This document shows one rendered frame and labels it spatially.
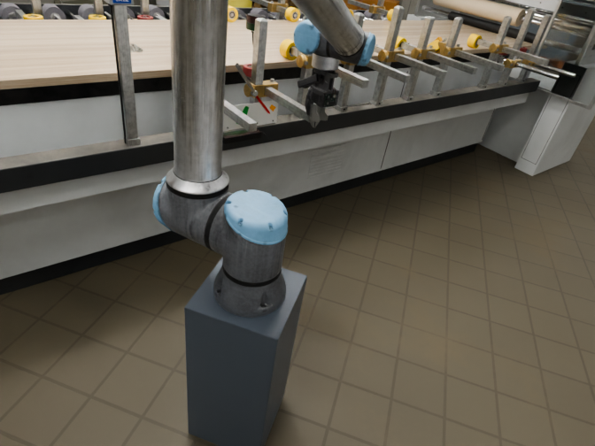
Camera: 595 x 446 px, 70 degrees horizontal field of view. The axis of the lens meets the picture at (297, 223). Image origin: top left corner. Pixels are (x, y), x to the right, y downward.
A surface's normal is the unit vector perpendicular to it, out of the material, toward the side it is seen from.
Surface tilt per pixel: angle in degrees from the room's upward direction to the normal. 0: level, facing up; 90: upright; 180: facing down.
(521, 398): 0
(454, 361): 0
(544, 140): 90
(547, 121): 90
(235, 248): 90
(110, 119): 90
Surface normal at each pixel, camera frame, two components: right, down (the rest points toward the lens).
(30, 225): 0.60, 0.53
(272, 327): 0.13, -0.81
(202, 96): 0.30, 0.58
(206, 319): -0.30, 0.52
